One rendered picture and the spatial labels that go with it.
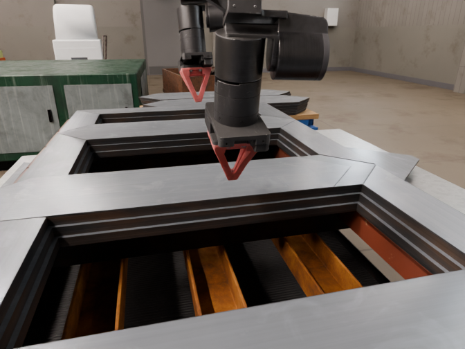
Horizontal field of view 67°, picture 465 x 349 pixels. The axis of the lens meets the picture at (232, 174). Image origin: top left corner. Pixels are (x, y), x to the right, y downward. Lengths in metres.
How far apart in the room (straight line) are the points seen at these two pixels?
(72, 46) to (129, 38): 4.99
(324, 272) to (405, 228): 0.21
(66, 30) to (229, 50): 5.79
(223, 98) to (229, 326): 0.25
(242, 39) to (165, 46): 10.45
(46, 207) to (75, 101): 2.68
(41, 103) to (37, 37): 7.98
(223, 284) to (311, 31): 0.48
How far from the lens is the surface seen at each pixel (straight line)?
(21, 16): 11.40
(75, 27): 6.16
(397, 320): 0.42
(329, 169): 0.77
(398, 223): 0.64
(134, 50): 10.90
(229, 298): 0.69
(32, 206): 0.68
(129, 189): 0.68
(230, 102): 0.42
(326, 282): 0.74
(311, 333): 0.38
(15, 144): 3.55
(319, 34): 0.43
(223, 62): 0.41
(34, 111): 3.42
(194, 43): 0.82
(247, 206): 0.63
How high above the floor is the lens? 1.13
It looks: 22 degrees down
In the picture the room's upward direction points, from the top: straight up
